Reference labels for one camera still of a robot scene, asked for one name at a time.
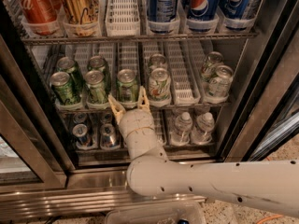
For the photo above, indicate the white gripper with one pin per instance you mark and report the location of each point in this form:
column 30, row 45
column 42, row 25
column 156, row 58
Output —
column 135, row 121

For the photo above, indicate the green soda can lane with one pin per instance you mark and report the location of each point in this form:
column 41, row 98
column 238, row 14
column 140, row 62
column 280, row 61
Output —
column 127, row 86

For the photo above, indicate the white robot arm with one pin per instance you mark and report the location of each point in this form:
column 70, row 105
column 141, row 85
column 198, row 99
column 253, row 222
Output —
column 272, row 186

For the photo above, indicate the silver blue can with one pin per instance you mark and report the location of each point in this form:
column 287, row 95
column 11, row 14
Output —
column 81, row 118
column 108, row 137
column 81, row 133
column 106, row 118

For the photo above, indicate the white diet can front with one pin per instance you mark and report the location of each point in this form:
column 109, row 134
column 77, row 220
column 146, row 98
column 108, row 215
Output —
column 159, row 85

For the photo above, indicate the white diet can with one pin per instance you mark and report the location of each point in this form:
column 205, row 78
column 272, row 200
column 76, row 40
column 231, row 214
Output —
column 159, row 85
column 156, row 61

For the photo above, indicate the white diet can rear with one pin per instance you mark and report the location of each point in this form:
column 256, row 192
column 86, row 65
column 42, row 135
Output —
column 156, row 61

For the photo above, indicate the silver blue can rear left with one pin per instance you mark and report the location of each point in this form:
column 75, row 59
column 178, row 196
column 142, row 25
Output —
column 81, row 118

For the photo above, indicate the silver blue can front left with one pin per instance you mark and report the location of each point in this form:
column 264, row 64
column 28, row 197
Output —
column 81, row 133

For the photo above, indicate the empty white lane tray middle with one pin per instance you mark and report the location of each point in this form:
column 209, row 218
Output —
column 184, row 87

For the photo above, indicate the empty white lane tray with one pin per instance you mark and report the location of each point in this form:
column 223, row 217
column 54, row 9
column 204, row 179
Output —
column 122, row 18
column 184, row 87

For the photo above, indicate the green can front left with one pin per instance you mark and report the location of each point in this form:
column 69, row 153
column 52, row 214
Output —
column 64, row 89

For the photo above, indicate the green can rear left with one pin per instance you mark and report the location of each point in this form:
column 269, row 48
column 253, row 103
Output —
column 71, row 67

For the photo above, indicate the silver green can rear right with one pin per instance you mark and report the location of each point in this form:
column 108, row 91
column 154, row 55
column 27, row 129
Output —
column 212, row 60

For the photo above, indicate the silver green can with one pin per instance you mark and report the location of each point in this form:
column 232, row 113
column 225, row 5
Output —
column 212, row 60
column 220, row 83

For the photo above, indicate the silver green can front right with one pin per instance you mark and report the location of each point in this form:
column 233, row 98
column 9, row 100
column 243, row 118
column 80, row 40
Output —
column 220, row 83

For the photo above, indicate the stainless steel fridge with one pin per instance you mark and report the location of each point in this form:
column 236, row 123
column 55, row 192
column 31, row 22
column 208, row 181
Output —
column 55, row 178

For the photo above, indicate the blue pepsi can left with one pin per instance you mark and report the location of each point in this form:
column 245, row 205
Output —
column 161, row 13

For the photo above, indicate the blue pepsi can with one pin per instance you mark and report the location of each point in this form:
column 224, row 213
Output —
column 239, row 15
column 161, row 13
column 200, row 13

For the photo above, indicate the gold soda can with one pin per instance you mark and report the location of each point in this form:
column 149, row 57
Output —
column 81, row 15

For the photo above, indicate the blue pepsi can middle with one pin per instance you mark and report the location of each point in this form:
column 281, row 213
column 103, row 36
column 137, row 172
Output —
column 200, row 13

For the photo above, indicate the red cola can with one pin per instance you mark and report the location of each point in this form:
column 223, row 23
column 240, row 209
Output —
column 41, row 13

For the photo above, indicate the blue pepsi can right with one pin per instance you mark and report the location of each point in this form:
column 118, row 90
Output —
column 239, row 15

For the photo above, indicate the clear water bottle left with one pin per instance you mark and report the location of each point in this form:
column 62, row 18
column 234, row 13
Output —
column 180, row 135

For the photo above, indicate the clear water bottle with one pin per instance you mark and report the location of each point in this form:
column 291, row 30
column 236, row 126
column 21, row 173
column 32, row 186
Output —
column 202, row 130
column 180, row 135

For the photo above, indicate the clear water bottle right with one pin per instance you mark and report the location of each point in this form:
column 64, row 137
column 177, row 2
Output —
column 202, row 130

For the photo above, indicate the empty white lane tray top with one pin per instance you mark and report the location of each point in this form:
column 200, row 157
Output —
column 122, row 18

